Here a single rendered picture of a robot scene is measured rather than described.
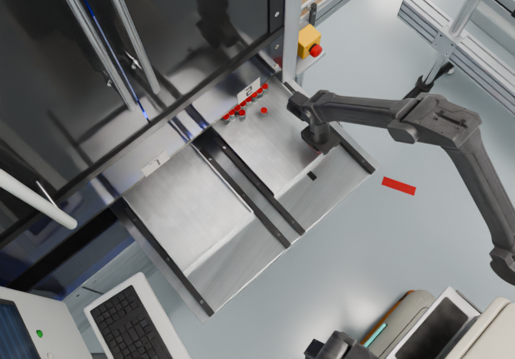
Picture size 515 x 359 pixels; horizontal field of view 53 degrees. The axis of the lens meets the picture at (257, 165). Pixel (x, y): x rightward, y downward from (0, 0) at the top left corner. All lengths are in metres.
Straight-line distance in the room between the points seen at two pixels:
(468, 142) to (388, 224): 1.50
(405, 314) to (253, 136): 0.97
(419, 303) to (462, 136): 1.25
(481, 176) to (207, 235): 0.79
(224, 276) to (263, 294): 0.89
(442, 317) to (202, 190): 0.74
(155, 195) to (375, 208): 1.23
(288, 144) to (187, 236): 0.41
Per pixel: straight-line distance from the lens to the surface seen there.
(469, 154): 1.02
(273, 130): 1.61
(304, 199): 1.54
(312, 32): 1.61
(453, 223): 2.57
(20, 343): 1.23
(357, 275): 2.41
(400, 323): 2.14
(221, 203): 1.53
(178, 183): 1.57
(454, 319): 1.39
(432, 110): 1.04
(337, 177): 1.57
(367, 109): 1.15
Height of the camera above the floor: 2.35
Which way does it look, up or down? 70 degrees down
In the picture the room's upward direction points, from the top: 4 degrees counter-clockwise
